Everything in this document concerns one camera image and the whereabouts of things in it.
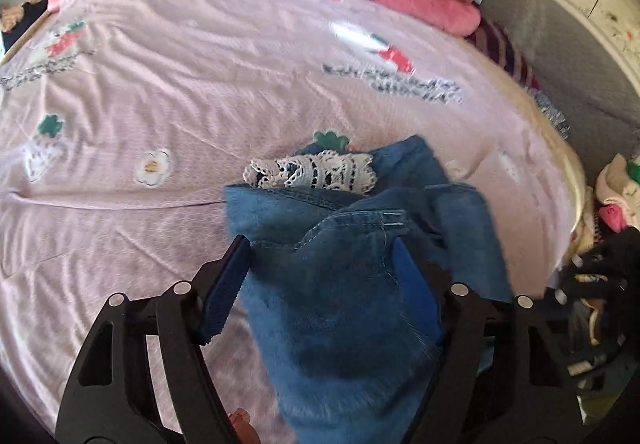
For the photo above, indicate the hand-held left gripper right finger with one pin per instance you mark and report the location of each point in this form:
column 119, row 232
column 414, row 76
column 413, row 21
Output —
column 415, row 284

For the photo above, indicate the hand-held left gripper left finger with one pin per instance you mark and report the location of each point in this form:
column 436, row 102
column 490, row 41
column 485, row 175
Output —
column 225, row 294

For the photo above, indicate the blue denim garment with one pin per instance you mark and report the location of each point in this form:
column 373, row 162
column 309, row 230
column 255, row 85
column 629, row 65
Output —
column 340, row 324

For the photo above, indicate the pile of clothes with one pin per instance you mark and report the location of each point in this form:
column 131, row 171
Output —
column 617, row 184

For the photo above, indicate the beige mattress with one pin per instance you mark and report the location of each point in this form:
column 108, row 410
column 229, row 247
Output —
column 575, row 174

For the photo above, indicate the person's bare foot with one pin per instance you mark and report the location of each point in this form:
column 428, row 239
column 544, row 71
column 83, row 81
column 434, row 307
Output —
column 244, row 426

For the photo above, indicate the grey patterned blanket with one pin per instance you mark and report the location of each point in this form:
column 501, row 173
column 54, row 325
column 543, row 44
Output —
column 550, row 114

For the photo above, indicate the grey padded headboard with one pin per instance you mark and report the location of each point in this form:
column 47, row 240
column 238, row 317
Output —
column 575, row 74

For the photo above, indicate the pink printed bedsheet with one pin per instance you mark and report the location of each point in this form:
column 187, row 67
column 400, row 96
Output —
column 200, row 99

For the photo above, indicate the striped pillow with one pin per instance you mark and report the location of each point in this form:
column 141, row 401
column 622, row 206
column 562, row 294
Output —
column 500, row 49

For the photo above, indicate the dark blue cloth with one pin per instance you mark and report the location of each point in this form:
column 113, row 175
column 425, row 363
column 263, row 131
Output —
column 35, row 11

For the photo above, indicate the wooden bed frame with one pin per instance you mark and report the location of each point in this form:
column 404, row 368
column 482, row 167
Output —
column 25, row 38

